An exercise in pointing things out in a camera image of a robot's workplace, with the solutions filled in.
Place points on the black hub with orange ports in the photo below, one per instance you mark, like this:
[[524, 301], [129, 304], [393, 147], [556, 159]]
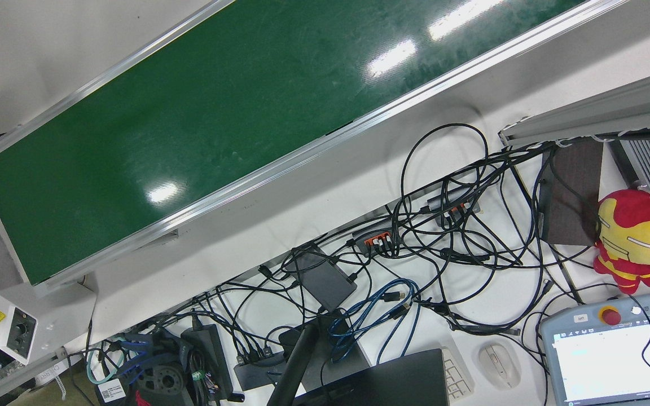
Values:
[[376, 235]]

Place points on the black rectangular power brick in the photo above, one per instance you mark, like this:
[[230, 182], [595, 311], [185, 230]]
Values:
[[325, 279]]

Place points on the grey hub with orange ports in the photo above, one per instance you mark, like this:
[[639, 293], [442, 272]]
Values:
[[453, 206]]

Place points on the green belt conveyor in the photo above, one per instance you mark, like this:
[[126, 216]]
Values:
[[201, 135]]

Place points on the black monitor stand pole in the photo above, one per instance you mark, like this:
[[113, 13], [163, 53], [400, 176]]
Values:
[[297, 361]]

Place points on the black docking hub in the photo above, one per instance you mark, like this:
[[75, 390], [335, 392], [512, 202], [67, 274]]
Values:
[[257, 369]]

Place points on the black laptop lid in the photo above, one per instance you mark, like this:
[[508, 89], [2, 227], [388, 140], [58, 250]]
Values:
[[392, 380]]

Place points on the black power adapter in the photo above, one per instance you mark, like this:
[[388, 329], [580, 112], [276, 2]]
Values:
[[207, 358]]

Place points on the white keyboard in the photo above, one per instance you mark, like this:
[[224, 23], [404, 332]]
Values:
[[456, 378]]

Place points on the white computer mouse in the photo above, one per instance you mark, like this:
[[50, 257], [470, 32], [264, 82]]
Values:
[[499, 365]]

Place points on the dark brown panel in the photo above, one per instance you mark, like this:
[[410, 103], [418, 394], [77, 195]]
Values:
[[570, 192]]

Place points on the black device with red logo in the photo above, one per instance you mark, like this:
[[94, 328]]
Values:
[[161, 386]]

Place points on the white label tag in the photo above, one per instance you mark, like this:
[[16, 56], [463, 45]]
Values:
[[110, 390]]

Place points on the white control box with knob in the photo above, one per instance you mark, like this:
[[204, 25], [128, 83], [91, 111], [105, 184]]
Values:
[[48, 316]]

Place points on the red and yellow plush toy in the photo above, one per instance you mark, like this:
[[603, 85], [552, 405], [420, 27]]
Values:
[[635, 231]]

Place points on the grey robot teach pendant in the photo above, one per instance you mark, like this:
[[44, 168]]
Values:
[[601, 361]]

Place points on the aluminium frame profile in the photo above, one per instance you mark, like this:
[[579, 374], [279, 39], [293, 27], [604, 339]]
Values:
[[596, 115]]

